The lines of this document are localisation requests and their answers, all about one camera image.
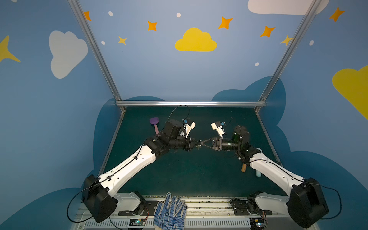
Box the aluminium frame post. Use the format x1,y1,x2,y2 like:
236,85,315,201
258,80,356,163
255,0,323,114
68,0,121,104

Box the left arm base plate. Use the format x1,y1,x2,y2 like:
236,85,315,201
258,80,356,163
118,200,158,216

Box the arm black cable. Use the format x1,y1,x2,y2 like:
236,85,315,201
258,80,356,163
67,104,190,223
227,117,343,219

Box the wooden handle tool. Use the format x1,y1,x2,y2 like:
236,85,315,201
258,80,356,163
241,164,247,173

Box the purple spade pink handle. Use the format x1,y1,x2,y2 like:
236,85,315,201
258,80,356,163
149,117,159,134

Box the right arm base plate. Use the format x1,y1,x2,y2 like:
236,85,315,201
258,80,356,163
230,198,272,216

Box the right green circuit board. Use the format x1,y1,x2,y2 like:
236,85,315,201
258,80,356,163
250,218,267,230

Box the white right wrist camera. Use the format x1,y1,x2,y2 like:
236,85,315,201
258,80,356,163
211,121,225,139

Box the light blue handle tool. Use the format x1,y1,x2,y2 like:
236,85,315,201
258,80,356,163
255,148,263,178

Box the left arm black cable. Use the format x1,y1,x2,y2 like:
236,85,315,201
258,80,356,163
67,104,190,223

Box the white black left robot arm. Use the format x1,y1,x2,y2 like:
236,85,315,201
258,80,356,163
81,119,199,223

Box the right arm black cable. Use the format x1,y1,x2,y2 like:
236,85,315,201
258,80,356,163
227,117,343,219

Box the green circuit board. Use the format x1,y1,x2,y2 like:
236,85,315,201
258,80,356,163
250,218,267,230
129,219,146,227

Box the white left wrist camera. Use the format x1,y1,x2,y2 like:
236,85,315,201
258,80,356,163
181,119,196,139

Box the blue dotted work gloves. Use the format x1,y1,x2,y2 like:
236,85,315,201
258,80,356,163
154,192,188,230

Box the aluminium back frame rail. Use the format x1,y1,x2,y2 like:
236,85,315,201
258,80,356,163
116,100,266,107

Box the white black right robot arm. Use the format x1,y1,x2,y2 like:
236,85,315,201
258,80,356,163
211,122,329,229

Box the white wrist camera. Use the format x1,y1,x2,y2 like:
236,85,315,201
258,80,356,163
181,119,196,139
211,121,225,139

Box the left green circuit board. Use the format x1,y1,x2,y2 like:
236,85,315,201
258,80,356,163
129,219,146,227

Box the aluminium left frame post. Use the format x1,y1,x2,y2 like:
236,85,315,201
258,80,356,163
68,0,121,104

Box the aluminium right frame post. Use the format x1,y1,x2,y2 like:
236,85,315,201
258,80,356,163
255,0,323,114

